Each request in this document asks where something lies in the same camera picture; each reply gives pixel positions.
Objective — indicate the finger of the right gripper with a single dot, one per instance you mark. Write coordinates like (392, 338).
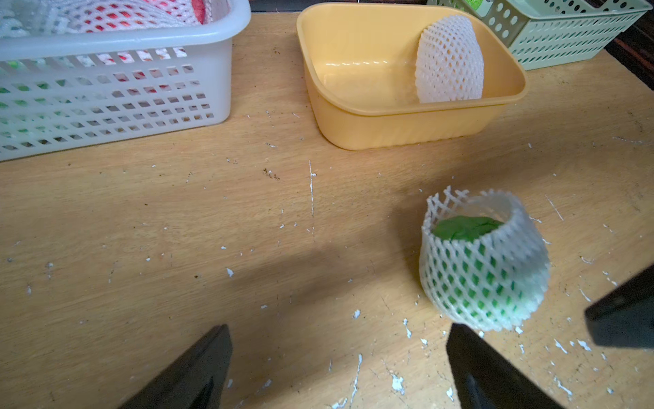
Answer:
(624, 317)

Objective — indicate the green plastic mesh basket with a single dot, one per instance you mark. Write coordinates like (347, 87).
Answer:
(547, 33)

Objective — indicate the green apple netted front middle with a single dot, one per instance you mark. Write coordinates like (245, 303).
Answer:
(22, 18)

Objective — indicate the white foam net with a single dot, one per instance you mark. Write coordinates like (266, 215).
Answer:
(450, 65)
(495, 282)

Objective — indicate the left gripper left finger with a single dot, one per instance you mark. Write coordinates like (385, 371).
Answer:
(194, 380)

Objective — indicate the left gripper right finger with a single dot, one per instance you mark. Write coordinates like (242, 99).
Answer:
(484, 379)

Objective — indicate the white plastic mesh basket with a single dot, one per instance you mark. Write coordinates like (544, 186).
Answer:
(80, 89)

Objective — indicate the green apple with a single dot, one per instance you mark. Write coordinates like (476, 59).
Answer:
(466, 228)
(480, 6)

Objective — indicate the red apple netted front right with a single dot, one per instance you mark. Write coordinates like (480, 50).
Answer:
(113, 16)

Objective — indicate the yellow plastic tub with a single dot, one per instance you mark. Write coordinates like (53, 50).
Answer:
(360, 61)

